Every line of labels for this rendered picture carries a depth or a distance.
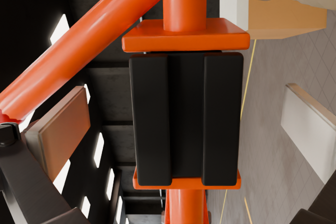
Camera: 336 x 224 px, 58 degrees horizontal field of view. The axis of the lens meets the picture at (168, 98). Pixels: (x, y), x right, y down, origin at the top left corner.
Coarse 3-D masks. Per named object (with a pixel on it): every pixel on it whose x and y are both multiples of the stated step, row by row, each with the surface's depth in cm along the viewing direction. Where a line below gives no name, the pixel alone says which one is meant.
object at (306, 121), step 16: (288, 96) 19; (304, 96) 17; (288, 112) 19; (304, 112) 16; (320, 112) 15; (288, 128) 19; (304, 128) 16; (320, 128) 14; (304, 144) 16; (320, 144) 14; (320, 160) 14; (320, 176) 14
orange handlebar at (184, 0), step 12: (168, 0) 14; (180, 0) 14; (192, 0) 14; (204, 0) 15; (168, 12) 15; (180, 12) 14; (192, 12) 14; (204, 12) 15; (168, 24) 15; (180, 24) 15; (192, 24) 15; (204, 24) 15; (168, 192) 23; (180, 192) 18; (192, 192) 18; (204, 192) 23; (168, 204) 22; (180, 204) 18; (192, 204) 18; (204, 204) 22; (168, 216) 21; (180, 216) 18; (192, 216) 18; (204, 216) 21
